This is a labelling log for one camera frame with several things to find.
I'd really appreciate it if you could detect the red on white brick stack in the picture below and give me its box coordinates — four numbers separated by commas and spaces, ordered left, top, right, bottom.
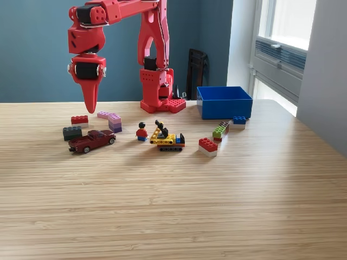
70, 115, 89, 128
198, 137, 219, 158

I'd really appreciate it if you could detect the purple brick stack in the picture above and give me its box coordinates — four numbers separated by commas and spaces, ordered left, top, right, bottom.
107, 113, 123, 134

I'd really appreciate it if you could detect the blue plastic bin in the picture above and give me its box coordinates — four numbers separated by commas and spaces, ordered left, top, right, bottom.
196, 86, 254, 120

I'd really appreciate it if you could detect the dark grey toy brick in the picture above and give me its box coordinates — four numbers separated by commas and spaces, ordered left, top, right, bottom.
62, 126, 83, 141

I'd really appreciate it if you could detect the dark red toy pickup truck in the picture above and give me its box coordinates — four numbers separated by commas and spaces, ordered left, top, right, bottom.
68, 129, 117, 154

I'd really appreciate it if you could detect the toy figure red shirt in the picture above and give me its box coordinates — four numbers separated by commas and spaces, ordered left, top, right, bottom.
136, 122, 150, 142

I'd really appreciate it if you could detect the small yellow toy digger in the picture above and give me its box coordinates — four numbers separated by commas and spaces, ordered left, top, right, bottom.
149, 119, 186, 152

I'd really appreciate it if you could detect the black table clamp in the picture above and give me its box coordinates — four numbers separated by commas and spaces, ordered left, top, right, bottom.
172, 84, 188, 100

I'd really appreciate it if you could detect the black chair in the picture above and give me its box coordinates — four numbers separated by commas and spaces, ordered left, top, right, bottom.
185, 48, 210, 101

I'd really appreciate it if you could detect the green brown red brick stack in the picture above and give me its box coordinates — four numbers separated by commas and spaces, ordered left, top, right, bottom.
212, 121, 230, 142

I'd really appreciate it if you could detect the blue on white brick stack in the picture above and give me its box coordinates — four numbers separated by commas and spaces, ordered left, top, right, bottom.
229, 116, 247, 129

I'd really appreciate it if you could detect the grey window vent grille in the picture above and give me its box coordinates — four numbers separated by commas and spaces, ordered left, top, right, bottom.
254, 37, 307, 72

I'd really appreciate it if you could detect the white window frame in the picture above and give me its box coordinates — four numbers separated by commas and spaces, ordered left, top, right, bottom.
253, 0, 318, 52

